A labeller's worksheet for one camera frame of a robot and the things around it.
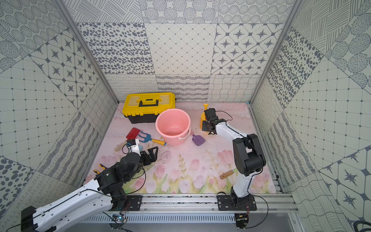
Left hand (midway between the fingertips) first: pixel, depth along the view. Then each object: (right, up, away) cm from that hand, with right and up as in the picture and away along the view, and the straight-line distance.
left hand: (151, 146), depth 75 cm
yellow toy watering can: (+30, +15, +20) cm, 39 cm away
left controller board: (-15, -35, -5) cm, 38 cm away
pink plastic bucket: (+10, +10, +22) cm, 26 cm away
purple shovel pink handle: (+26, 0, +23) cm, 35 cm away
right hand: (+34, +9, +22) cm, 41 cm away
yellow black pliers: (-33, -14, +10) cm, 37 cm away
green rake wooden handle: (+43, -18, +9) cm, 48 cm away
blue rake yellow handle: (-8, +1, +24) cm, 25 cm away
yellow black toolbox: (-9, +22, +19) cm, 30 cm away
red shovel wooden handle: (-21, +2, +25) cm, 33 cm away
